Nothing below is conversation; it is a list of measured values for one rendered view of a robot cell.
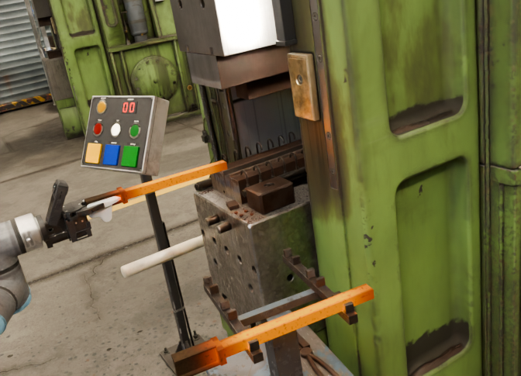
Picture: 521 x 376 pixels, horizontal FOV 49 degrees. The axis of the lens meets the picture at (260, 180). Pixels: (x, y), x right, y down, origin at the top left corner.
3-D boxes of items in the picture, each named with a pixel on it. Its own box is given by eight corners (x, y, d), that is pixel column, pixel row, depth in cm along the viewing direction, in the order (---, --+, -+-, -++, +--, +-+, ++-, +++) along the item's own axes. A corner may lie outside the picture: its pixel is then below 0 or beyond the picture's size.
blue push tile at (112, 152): (116, 165, 208) (118, 145, 208) (102, 163, 212) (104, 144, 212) (119, 166, 209) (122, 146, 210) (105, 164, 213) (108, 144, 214)
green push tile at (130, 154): (135, 167, 202) (138, 146, 203) (120, 165, 206) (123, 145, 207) (138, 168, 204) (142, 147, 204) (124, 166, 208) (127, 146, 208)
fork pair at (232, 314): (229, 321, 119) (227, 313, 118) (220, 308, 124) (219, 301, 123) (326, 284, 126) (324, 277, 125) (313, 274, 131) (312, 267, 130)
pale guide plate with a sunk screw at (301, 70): (314, 121, 147) (306, 55, 141) (295, 116, 154) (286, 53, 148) (321, 119, 148) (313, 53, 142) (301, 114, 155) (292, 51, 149)
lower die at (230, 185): (242, 204, 173) (237, 178, 170) (212, 188, 189) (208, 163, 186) (350, 163, 191) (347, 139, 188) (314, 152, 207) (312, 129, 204)
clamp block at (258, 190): (262, 215, 163) (259, 194, 160) (247, 207, 170) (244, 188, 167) (297, 201, 168) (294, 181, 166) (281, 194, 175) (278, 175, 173)
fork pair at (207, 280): (211, 294, 129) (209, 288, 128) (203, 284, 134) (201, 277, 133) (301, 263, 136) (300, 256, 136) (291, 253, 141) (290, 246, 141)
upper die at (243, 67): (221, 89, 160) (215, 56, 157) (191, 83, 176) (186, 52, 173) (339, 57, 178) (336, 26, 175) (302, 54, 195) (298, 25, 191)
